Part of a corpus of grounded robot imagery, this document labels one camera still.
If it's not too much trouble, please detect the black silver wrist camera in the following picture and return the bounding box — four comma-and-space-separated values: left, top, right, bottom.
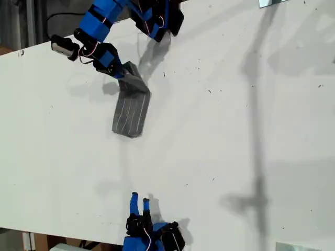
50, 34, 81, 62

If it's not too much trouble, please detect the black camera cable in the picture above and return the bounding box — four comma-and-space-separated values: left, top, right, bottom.
46, 12, 91, 40

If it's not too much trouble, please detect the grey white-striped square towel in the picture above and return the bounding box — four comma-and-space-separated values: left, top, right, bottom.
111, 61, 153, 139

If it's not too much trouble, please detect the white bracket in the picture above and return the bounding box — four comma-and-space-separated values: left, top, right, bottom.
21, 231, 36, 251

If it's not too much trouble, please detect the pale plastic bag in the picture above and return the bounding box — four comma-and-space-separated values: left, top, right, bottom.
49, 243, 81, 251

